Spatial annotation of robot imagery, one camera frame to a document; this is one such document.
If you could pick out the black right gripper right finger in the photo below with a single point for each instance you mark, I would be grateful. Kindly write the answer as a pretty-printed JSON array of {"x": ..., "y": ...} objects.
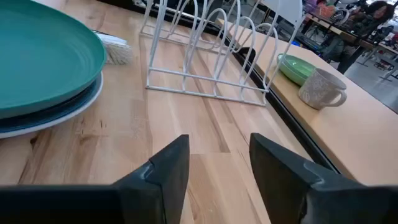
[{"x": 280, "y": 186}]

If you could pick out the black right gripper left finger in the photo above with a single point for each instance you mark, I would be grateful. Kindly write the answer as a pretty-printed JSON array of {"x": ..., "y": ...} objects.
[{"x": 161, "y": 193}]

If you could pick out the blue patterned plate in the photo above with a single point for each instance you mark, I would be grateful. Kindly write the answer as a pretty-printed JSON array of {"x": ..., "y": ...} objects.
[{"x": 46, "y": 118}]

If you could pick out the white deep plate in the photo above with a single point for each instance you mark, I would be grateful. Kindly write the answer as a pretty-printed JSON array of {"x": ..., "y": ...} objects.
[{"x": 12, "y": 134}]

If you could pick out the teal plate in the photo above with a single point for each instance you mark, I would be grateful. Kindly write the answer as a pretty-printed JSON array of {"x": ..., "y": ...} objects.
[{"x": 46, "y": 56}]

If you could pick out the speckled grey mug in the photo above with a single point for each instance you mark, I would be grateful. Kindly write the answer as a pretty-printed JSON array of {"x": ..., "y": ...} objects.
[{"x": 317, "y": 90}]

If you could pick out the green bowl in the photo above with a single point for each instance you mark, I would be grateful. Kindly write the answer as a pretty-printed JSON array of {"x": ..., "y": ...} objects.
[{"x": 295, "y": 70}]

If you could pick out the black cylindrical bottle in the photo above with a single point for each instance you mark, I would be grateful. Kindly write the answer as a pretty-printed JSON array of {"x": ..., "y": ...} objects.
[{"x": 116, "y": 51}]

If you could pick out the wooden background desk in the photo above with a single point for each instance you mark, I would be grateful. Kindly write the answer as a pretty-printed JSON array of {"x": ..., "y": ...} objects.
[{"x": 342, "y": 32}]

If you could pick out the person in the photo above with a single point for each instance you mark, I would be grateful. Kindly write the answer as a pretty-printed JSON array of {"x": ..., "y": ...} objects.
[{"x": 379, "y": 11}]

